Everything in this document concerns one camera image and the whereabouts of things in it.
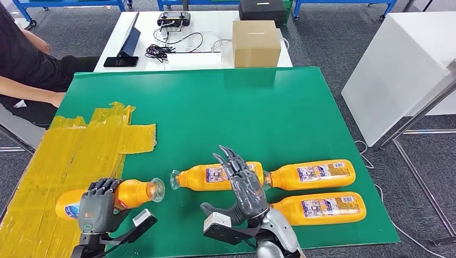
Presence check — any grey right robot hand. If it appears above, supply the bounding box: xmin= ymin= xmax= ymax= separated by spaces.
xmin=200 ymin=145 xmax=270 ymax=227

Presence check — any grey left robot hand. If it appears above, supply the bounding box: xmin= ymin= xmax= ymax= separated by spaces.
xmin=77 ymin=178 xmax=131 ymax=235

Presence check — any orange bottle with clear cap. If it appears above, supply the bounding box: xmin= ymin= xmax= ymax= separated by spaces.
xmin=169 ymin=161 xmax=265 ymax=192
xmin=268 ymin=191 xmax=367 ymax=227
xmin=263 ymin=159 xmax=356 ymax=191
xmin=55 ymin=177 xmax=166 ymax=221

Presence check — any yellow taped cardboard sheet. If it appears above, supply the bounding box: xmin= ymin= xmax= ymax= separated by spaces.
xmin=0 ymin=102 xmax=158 ymax=258

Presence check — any green table mat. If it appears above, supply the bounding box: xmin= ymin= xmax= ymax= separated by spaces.
xmin=53 ymin=66 xmax=401 ymax=258

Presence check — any grey chair seat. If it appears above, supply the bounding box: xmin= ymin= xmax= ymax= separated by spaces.
xmin=0 ymin=105 xmax=46 ymax=151

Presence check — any brown cardboard box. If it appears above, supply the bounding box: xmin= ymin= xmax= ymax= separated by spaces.
xmin=232 ymin=20 xmax=282 ymax=68

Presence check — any black phone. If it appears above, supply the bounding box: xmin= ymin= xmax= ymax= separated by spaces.
xmin=103 ymin=55 xmax=140 ymax=68

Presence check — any person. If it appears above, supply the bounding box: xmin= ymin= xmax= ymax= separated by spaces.
xmin=0 ymin=3 xmax=101 ymax=129

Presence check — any white table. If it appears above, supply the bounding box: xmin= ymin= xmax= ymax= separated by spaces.
xmin=94 ymin=10 xmax=294 ymax=73

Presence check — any tablet in blue-grey case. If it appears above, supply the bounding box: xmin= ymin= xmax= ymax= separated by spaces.
xmin=117 ymin=11 xmax=142 ymax=58

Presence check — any black hard case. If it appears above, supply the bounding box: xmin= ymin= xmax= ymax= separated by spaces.
xmin=238 ymin=0 xmax=288 ymax=28

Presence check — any green plastic crate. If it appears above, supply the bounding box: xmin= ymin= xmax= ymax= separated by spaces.
xmin=283 ymin=0 xmax=295 ymax=26

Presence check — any white cabinet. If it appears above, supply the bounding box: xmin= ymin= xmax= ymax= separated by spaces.
xmin=341 ymin=11 xmax=456 ymax=148

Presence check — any black remote controller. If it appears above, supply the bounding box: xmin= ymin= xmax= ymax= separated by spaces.
xmin=157 ymin=11 xmax=191 ymax=28

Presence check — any blue metal rack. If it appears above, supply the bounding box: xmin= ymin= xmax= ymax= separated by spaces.
xmin=12 ymin=0 xmax=133 ymax=29
xmin=293 ymin=0 xmax=398 ymax=22
xmin=157 ymin=0 xmax=241 ymax=11

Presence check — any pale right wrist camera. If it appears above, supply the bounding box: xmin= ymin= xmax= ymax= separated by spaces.
xmin=203 ymin=212 xmax=239 ymax=246

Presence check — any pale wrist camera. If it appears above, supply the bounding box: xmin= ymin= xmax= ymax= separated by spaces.
xmin=203 ymin=212 xmax=239 ymax=246
xmin=132 ymin=209 xmax=159 ymax=232

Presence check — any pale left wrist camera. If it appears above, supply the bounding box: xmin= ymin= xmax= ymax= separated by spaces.
xmin=132 ymin=209 xmax=159 ymax=232

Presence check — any white table cable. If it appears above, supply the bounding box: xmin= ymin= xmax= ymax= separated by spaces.
xmin=184 ymin=31 xmax=234 ymax=53

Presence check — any black cable bundle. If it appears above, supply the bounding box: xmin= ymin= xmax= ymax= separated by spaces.
xmin=145 ymin=44 xmax=176 ymax=64

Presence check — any white floor cable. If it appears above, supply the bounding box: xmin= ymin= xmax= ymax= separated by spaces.
xmin=353 ymin=140 xmax=447 ymax=258

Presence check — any steel tube frame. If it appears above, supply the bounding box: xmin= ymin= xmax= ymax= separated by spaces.
xmin=378 ymin=60 xmax=456 ymax=247

